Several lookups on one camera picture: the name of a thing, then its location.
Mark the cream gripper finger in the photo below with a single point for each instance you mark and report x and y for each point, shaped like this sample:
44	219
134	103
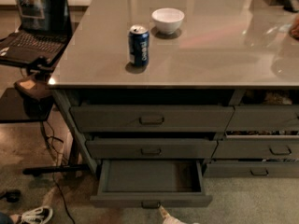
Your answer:
168	219

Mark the grey drawer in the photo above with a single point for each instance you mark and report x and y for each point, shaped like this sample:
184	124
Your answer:
252	169
265	118
150	184
151	148
257	148
151	118

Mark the white sneaker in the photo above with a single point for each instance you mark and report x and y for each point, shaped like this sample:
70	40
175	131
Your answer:
39	215

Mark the black object on floor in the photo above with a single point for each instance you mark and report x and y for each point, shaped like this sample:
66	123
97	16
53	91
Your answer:
11	196

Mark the black laptop stand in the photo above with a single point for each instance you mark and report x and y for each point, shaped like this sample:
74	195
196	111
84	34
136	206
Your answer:
30	100

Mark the blue soda can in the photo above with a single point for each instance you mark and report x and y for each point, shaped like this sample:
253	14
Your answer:
138	39

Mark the white ceramic bowl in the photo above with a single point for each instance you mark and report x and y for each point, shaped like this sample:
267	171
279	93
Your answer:
167	20

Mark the brown item at counter edge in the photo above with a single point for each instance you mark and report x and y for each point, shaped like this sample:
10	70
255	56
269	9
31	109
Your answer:
294	31

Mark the black open laptop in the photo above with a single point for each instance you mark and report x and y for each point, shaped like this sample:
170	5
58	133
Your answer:
43	35

